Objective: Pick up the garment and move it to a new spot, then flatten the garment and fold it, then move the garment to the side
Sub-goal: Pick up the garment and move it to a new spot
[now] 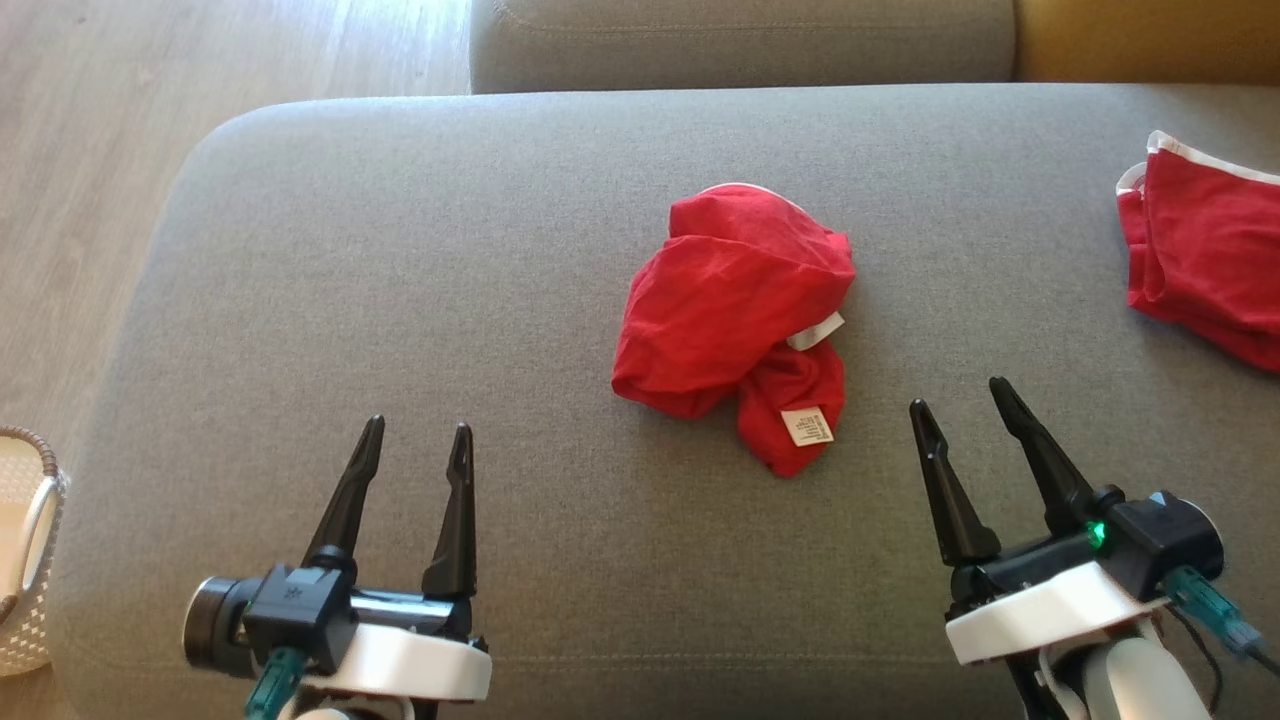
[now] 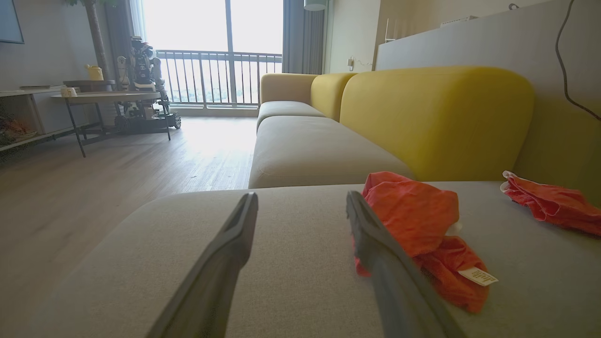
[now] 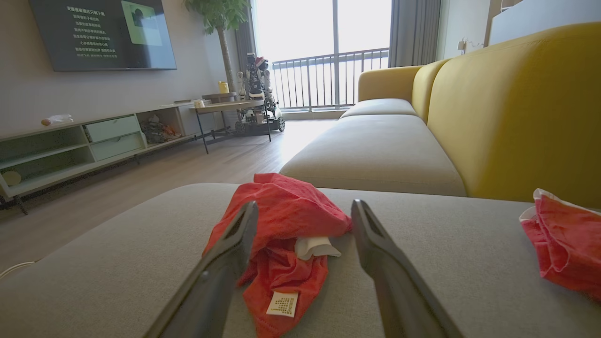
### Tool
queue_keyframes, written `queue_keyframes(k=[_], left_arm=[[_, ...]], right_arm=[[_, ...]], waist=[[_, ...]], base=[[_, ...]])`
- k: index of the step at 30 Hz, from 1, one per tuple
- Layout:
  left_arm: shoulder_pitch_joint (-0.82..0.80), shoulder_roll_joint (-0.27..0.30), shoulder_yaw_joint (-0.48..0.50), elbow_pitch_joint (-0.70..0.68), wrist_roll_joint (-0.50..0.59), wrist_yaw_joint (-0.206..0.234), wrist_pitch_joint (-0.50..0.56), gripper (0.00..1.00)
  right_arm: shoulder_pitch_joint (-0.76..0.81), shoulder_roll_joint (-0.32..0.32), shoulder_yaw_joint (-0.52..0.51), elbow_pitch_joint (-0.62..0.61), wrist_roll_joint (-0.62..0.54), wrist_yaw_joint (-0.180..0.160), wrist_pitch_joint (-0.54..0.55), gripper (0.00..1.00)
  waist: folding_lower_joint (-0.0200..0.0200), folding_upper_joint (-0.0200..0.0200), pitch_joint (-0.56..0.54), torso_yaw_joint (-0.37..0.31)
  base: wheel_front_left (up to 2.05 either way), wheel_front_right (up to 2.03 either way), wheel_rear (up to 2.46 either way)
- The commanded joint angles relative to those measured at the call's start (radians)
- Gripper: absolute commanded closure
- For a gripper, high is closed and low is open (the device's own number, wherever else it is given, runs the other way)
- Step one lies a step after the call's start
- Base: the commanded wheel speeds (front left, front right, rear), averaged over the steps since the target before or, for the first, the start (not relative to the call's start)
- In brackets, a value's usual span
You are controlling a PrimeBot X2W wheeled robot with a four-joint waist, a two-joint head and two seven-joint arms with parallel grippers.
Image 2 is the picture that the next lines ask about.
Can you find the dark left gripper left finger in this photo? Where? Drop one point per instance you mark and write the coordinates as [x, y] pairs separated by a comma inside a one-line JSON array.
[[225, 263]]

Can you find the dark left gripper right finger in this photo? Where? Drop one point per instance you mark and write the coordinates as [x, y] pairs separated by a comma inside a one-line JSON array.
[[389, 281]]

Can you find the red basketball t-shirt white sleeves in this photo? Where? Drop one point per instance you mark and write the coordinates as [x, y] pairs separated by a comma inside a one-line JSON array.
[[413, 211]]

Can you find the red shorts white trim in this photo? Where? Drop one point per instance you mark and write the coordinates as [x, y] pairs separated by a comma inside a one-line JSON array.
[[554, 204]]

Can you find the large grey sofa ottoman seat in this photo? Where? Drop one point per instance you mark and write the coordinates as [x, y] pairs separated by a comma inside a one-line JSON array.
[[305, 281]]

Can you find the small grey sofa seat cushion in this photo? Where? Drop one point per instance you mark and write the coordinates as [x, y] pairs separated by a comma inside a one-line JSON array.
[[286, 109]]

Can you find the large yellow sofa back cushion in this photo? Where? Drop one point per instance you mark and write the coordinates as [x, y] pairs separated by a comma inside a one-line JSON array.
[[436, 122]]

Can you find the balcony railing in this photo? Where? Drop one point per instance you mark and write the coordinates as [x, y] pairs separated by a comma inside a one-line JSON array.
[[211, 77]]

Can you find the beige sofa back cushion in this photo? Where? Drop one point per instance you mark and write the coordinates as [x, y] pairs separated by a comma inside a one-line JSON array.
[[286, 87]]

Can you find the wheeled robot in background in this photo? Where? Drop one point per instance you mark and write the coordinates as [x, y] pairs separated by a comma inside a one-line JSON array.
[[143, 84]]

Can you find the narrow yellow sofa back cushion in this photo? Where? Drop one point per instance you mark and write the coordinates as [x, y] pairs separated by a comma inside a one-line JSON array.
[[328, 94]]

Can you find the round wooden coffee table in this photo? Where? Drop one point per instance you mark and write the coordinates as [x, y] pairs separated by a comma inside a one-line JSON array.
[[108, 97]]

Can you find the grey sofa back cushion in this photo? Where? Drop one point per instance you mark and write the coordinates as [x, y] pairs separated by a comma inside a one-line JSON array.
[[563, 150]]

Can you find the yellow watering can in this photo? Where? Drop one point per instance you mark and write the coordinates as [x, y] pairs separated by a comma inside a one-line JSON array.
[[95, 72]]

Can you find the white mug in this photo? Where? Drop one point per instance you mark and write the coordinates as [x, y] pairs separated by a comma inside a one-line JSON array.
[[69, 92]]

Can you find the grey curtain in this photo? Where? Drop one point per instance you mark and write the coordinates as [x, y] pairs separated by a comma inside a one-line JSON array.
[[303, 37]]

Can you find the low white tv cabinet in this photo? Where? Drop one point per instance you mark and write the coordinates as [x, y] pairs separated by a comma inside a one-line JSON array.
[[23, 117]]

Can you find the clutter on cabinet shelf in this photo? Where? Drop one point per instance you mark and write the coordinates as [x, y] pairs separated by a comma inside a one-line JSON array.
[[14, 129]]

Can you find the indoor tree trunk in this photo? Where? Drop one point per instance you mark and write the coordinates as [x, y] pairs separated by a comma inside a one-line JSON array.
[[94, 37]]

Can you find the white object on partition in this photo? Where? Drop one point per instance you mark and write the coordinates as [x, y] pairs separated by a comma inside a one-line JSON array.
[[458, 21]]

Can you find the hanging ceiling lamp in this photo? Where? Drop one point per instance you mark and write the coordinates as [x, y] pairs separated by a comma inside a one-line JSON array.
[[315, 4]]

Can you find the white wall plug charger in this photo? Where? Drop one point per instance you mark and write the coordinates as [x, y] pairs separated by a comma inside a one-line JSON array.
[[350, 63]]

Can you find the grey partition wall panel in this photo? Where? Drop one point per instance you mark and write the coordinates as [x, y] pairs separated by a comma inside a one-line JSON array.
[[469, 44]]

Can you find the wall mounted tv screen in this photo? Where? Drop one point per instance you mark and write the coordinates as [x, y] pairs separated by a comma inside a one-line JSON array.
[[10, 21]]

